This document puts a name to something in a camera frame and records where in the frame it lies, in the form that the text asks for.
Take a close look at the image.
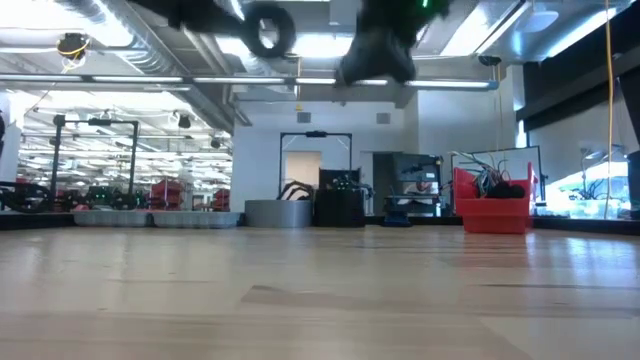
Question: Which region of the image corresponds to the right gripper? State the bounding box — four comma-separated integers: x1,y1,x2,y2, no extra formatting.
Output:
335,0,450,85

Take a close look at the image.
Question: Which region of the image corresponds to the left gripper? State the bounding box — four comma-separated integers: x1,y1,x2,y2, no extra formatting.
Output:
127,0,247,35

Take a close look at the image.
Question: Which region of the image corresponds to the black cord spool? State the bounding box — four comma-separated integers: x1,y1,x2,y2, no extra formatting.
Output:
241,2,298,59

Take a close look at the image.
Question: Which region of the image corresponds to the long ceiling light fixture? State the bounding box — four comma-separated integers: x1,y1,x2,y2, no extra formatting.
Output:
0,73,500,92

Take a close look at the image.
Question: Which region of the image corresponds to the yellow hanging power plug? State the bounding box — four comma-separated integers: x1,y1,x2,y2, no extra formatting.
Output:
293,57,304,112

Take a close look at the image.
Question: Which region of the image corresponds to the black monitor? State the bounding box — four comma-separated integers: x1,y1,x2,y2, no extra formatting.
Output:
397,153,444,184

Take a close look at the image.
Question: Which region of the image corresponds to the person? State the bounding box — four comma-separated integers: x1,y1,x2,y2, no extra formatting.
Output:
407,180,437,197

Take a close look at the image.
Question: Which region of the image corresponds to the black box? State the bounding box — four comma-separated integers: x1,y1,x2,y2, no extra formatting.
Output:
313,188,366,229

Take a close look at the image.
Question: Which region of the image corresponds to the red plastic bin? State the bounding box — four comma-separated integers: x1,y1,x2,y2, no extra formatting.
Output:
453,162,535,235

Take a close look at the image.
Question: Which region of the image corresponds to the grey tool kit case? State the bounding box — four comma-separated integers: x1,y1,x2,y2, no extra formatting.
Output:
72,209,242,230

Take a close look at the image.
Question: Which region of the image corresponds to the black camera gantry frame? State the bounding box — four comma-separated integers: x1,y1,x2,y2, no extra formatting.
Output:
278,130,354,201
49,114,140,201

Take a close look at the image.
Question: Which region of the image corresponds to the ceiling cable reel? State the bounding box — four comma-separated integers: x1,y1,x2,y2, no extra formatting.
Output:
56,32,92,62

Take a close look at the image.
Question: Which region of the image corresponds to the multicoloured wire bundle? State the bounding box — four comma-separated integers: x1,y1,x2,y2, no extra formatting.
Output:
448,149,512,199

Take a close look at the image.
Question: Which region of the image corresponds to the black cable bundle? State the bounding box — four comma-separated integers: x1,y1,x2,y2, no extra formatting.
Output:
485,182,527,200

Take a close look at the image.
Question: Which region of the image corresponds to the grey duct tape roll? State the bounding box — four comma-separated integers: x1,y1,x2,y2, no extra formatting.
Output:
243,199,314,229

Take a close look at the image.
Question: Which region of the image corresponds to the black table frame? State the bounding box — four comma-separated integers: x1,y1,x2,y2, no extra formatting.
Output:
0,212,640,236

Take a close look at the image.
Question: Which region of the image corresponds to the black curved cable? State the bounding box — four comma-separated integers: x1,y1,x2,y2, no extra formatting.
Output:
0,180,54,214

